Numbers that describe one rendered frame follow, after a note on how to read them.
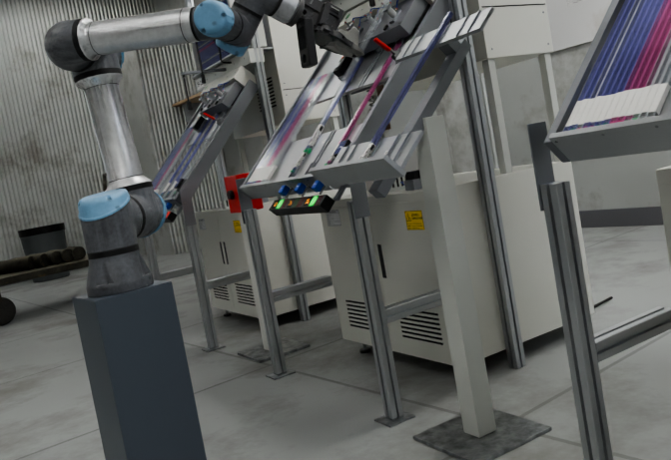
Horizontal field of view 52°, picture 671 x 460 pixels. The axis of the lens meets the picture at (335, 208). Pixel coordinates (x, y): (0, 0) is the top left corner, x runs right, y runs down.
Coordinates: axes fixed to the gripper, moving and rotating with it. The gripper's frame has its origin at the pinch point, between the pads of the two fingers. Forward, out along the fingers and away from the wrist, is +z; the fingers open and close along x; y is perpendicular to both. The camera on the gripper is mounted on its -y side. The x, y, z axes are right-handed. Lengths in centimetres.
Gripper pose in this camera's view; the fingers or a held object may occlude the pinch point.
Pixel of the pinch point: (356, 55)
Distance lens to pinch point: 177.6
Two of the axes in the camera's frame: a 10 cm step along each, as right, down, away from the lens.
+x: -5.0, 0.3, 8.7
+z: 8.2, 3.5, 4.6
